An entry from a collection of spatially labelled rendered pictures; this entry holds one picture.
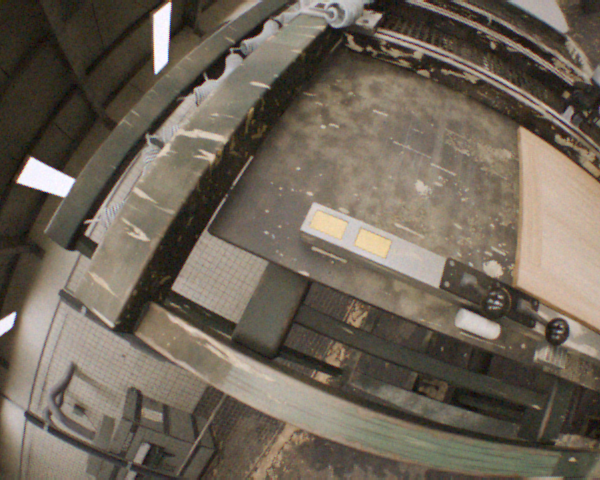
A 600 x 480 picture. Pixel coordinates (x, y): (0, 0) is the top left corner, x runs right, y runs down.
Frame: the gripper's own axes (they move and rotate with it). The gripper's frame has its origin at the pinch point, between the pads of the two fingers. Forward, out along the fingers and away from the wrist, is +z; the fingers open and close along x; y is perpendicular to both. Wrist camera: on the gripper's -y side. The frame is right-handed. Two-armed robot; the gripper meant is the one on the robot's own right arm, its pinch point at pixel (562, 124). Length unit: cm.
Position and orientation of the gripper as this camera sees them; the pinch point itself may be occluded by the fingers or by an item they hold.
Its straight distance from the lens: 102.3
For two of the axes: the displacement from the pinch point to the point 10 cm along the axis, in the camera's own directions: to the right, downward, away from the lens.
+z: 0.2, 3.5, 9.4
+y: -4.2, 8.5, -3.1
